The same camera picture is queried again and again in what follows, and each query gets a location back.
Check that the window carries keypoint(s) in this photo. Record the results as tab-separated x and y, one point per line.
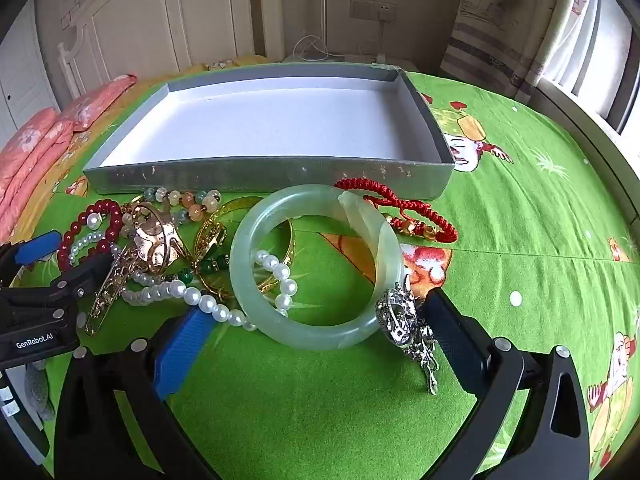
605	60

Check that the grey cardboard box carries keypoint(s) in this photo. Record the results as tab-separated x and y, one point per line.
280	120

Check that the pale green jade bangle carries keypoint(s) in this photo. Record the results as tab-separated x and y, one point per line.
242	255

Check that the green cartoon printed sheet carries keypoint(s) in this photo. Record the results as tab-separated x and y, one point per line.
525	220

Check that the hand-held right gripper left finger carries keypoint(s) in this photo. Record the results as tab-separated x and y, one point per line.
180	355

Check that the person's left hand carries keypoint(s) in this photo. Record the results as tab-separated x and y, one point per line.
37	390

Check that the pink floral pillow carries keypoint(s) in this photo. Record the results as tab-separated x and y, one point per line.
35	140

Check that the printed beige curtain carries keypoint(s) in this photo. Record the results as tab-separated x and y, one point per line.
500	25

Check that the white charger plug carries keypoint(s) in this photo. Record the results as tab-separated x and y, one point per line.
381	55

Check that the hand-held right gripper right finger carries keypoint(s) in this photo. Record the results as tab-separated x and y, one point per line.
452	340

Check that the white nightstand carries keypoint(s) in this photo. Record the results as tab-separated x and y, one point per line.
350	59

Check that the white wooden headboard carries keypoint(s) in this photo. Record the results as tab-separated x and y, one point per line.
150	25

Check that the wall socket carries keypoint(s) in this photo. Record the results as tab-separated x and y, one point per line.
372	10

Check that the yellow gold bangle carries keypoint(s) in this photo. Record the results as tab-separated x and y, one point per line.
240	203

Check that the white door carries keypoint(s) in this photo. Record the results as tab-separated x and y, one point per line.
17	75

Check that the silver jewelled hair clip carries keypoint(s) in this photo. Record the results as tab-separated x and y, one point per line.
102	300

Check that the silver ornate brooch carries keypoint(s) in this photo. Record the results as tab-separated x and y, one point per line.
397	317

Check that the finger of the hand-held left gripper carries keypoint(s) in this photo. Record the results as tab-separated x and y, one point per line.
87	272
37	249

